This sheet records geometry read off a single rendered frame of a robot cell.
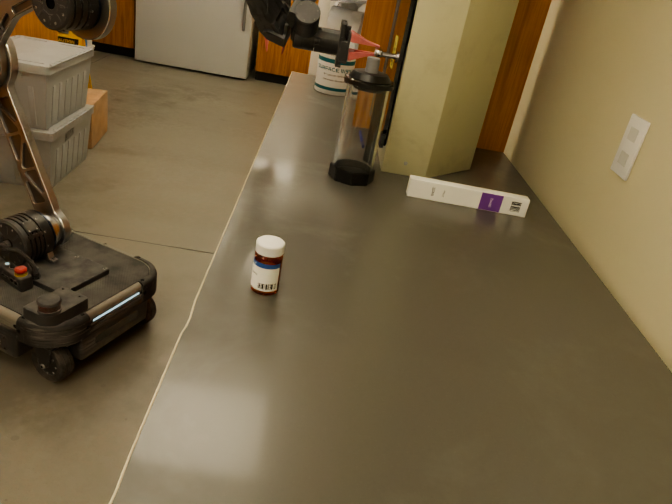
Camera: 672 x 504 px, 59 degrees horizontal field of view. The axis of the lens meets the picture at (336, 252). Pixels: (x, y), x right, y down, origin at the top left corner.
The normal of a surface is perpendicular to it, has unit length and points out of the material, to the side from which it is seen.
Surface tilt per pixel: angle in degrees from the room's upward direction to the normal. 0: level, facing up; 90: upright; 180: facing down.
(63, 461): 0
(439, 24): 90
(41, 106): 95
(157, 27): 90
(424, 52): 90
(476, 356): 1
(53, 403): 0
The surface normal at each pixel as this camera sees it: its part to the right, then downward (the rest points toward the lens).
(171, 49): -0.01, 0.46
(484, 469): 0.18, -0.87
